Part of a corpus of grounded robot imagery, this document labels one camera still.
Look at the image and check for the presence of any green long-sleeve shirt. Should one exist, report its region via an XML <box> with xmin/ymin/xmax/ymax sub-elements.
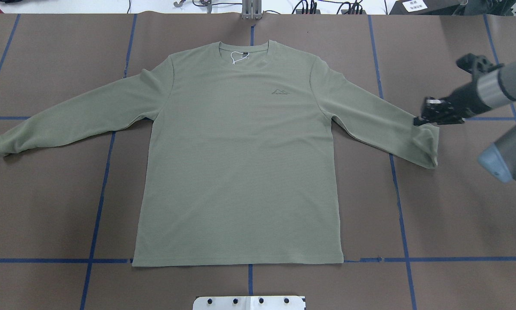
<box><xmin>0</xmin><ymin>40</ymin><xmax>439</xmax><ymax>267</ymax></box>

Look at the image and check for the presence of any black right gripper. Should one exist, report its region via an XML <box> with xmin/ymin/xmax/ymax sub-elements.
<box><xmin>413</xmin><ymin>84</ymin><xmax>482</xmax><ymax>126</ymax></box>

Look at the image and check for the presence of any aluminium frame post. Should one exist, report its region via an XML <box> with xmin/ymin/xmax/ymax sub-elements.
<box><xmin>242</xmin><ymin>0</ymin><xmax>263</xmax><ymax>20</ymax></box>

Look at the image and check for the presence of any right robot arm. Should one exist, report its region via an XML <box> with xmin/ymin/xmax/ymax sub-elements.
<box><xmin>413</xmin><ymin>53</ymin><xmax>516</xmax><ymax>183</ymax></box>

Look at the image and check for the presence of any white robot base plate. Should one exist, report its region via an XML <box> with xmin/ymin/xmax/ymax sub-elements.
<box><xmin>193</xmin><ymin>295</ymin><xmax>307</xmax><ymax>310</ymax></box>

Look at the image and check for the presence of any black box with label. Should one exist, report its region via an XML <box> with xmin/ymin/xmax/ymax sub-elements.
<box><xmin>389</xmin><ymin>0</ymin><xmax>463</xmax><ymax>16</ymax></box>

